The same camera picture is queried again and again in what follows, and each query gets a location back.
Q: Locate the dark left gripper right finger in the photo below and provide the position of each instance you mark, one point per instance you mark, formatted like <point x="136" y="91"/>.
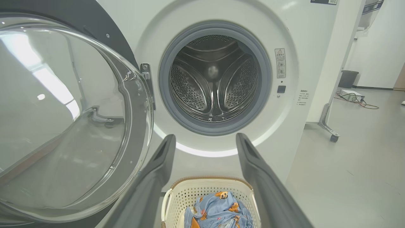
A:
<point x="269" y="196"/>

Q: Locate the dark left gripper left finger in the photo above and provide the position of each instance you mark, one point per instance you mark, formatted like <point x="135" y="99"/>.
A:
<point x="148" y="190"/>

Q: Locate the blue cartoon print garment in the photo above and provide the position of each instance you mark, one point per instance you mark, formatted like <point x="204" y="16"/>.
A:
<point x="218" y="210"/>

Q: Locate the dark round washing machine door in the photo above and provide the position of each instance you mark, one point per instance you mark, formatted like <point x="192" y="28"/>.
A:
<point x="63" y="110"/>

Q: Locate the cream perforated laundry basket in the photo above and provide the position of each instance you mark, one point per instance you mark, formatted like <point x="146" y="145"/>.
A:
<point x="186" y="196"/>

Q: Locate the white washing machine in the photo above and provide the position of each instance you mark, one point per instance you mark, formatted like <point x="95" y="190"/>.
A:
<point x="294" y="126"/>

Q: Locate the white electronics box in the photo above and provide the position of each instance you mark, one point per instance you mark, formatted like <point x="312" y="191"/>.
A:
<point x="351" y="95"/>

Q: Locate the black trash bin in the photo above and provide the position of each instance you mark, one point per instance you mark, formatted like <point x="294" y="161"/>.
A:
<point x="348" y="79"/>

